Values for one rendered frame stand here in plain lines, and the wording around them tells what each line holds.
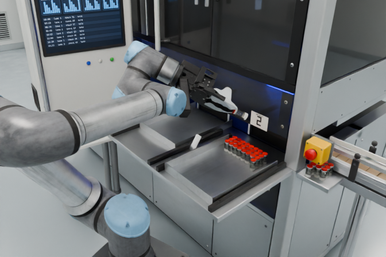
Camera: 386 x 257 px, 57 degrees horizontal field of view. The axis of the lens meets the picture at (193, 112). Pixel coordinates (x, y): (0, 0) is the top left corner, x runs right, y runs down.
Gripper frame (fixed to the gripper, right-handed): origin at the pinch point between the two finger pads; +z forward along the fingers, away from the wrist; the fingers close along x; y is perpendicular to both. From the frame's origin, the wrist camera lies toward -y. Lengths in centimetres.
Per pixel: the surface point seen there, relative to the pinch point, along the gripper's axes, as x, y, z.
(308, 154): 9.6, 4.7, 33.7
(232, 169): 30.2, -4.5, 16.5
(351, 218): 26, -2, 67
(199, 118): 60, 24, 2
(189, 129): 54, 13, -1
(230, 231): 80, -14, 42
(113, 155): 122, 7, -27
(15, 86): 346, 97, -176
